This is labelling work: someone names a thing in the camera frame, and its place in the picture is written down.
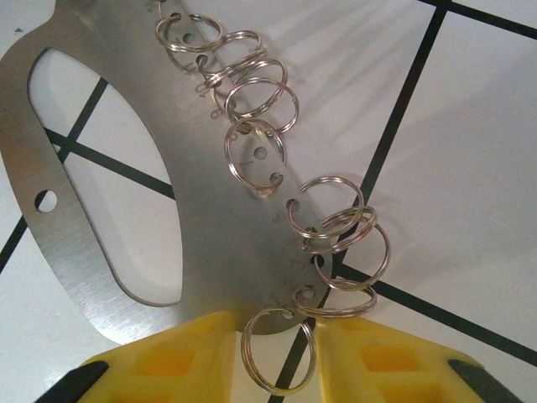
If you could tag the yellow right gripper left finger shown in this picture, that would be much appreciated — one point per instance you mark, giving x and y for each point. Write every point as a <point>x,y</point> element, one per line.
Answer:
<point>168,369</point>

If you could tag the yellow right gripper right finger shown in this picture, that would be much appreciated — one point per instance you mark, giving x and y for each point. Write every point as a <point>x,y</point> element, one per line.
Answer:
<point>398,369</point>

